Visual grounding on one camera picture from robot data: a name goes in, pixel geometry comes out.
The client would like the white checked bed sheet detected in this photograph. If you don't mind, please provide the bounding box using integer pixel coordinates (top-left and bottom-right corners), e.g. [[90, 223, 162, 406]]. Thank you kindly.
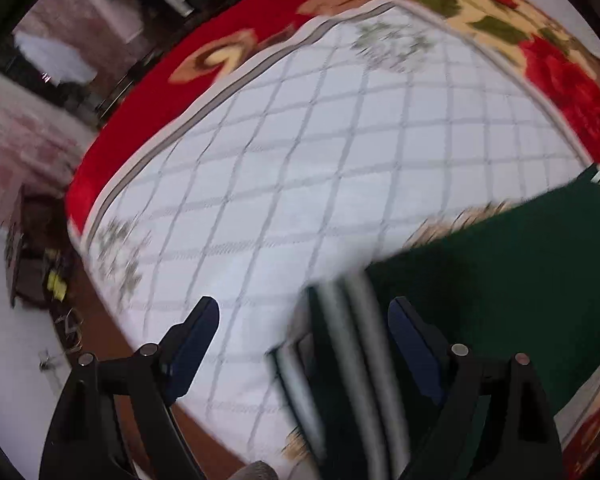
[[82, 1, 598, 468]]

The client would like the red floral blanket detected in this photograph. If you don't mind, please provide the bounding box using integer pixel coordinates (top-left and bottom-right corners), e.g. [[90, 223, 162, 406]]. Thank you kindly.
[[65, 0, 600, 480]]

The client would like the dark wooden cabinet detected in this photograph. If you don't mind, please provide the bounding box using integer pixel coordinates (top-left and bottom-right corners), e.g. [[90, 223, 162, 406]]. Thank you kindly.
[[6, 185, 81, 311]]

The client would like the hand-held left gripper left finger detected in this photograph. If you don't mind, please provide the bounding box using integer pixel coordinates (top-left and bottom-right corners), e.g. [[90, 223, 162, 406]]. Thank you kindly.
[[39, 296, 221, 480]]

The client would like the dark green striped garment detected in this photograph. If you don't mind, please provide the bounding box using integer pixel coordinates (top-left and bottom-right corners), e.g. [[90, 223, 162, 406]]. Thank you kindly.
[[267, 172, 600, 480]]

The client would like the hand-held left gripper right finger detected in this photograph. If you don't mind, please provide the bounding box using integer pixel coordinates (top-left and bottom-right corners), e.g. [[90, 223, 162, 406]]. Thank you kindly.
[[387, 296, 567, 480]]

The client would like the yellow small object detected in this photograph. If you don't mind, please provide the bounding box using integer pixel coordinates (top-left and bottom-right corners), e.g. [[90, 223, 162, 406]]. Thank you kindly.
[[47, 269, 68, 297]]

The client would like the white plastic bag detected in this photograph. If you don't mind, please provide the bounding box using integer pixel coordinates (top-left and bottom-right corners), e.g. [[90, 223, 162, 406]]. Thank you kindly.
[[14, 29, 97, 85]]

